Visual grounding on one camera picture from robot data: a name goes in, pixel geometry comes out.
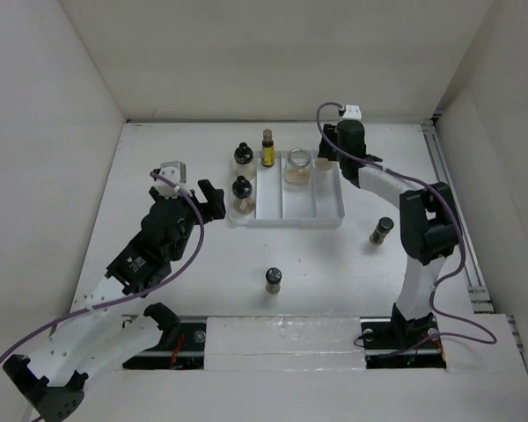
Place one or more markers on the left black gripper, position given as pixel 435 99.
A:
pixel 213 210

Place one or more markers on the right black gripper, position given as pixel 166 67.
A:
pixel 326 150

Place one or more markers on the black cap spice bottle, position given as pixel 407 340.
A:
pixel 242 193

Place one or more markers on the wide glass jar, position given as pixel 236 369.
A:
pixel 298 167

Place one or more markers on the black knob spice bottle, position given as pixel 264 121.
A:
pixel 244 164

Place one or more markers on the yellow liquid bottle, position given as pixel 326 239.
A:
pixel 267 156

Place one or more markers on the small black cap bottle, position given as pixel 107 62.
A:
pixel 273 277

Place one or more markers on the dark cap spice jar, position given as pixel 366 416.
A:
pixel 381 231

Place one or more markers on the cream cap spice bottle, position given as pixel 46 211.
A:
pixel 323 164

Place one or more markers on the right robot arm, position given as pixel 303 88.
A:
pixel 429 230

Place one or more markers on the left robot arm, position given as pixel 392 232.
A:
pixel 53 378

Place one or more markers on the white divided tray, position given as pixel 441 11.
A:
pixel 318 203

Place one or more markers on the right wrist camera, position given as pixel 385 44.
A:
pixel 350 112

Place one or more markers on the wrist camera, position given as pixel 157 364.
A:
pixel 350 112
pixel 171 179

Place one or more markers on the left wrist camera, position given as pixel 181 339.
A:
pixel 171 179

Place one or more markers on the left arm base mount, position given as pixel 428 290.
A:
pixel 181 345

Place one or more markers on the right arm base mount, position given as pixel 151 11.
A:
pixel 389 344

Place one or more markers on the aluminium rail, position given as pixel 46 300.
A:
pixel 476 286

